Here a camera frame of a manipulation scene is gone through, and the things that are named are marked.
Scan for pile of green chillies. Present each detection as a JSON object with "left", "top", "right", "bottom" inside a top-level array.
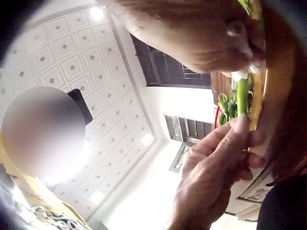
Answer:
[{"left": 217, "top": 92, "right": 240, "bottom": 125}]

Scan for small grilled window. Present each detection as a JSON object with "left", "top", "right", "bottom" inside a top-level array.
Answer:
[
  {"left": 164, "top": 113, "right": 214, "bottom": 142},
  {"left": 169, "top": 143, "right": 193, "bottom": 173}
]

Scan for person's body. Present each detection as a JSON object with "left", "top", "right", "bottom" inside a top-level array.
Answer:
[{"left": 0, "top": 134, "right": 97, "bottom": 230}]

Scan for person's right hand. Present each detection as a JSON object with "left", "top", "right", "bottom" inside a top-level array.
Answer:
[{"left": 96, "top": 0, "right": 267, "bottom": 75}]

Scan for green vegetable stalk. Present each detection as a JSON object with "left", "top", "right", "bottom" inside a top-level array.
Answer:
[{"left": 231, "top": 63, "right": 260, "bottom": 120}]

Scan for orange brown round tray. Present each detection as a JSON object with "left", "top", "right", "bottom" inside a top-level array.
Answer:
[{"left": 248, "top": 0, "right": 296, "bottom": 190}]

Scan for cardboard box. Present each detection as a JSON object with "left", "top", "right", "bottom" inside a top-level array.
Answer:
[{"left": 236, "top": 165, "right": 275, "bottom": 204}]

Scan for large dark window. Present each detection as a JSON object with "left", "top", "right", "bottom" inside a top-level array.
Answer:
[{"left": 130, "top": 33, "right": 212, "bottom": 89}]

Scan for person's left hand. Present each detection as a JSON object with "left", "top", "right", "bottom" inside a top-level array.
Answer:
[{"left": 165, "top": 115, "right": 266, "bottom": 230}]

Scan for person's left fingers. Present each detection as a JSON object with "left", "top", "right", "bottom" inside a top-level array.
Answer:
[{"left": 199, "top": 115, "right": 266, "bottom": 182}]

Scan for person's right fingers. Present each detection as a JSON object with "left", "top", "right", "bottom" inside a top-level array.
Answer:
[{"left": 216, "top": 14, "right": 267, "bottom": 75}]

